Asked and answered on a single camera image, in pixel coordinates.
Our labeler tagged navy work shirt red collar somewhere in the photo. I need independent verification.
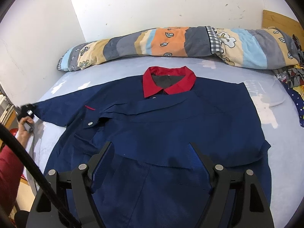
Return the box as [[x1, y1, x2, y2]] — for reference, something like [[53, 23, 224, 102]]
[[33, 66, 271, 227]]

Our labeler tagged patterned dark clothes pile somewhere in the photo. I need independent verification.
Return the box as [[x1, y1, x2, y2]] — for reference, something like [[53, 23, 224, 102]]
[[273, 35, 303, 127]]

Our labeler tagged person's left hand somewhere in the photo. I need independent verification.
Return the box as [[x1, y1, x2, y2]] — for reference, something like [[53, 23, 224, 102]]
[[17, 116, 34, 149]]

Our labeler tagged wooden furniture beside bed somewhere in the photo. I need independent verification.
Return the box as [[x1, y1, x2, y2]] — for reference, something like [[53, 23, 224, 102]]
[[0, 93, 18, 130]]

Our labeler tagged light blue bed sheet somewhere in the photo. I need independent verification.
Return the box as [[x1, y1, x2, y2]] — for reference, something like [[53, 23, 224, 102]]
[[27, 57, 303, 227]]

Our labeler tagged striped cartoon-print quilt roll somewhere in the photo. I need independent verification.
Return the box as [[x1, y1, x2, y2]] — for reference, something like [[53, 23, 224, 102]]
[[57, 26, 303, 72]]

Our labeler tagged wooden headboard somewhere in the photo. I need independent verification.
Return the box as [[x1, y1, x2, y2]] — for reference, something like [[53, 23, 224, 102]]
[[262, 10, 304, 47]]

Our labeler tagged black cable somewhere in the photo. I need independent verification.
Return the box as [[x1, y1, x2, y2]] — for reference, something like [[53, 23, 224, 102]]
[[0, 123, 82, 228]]

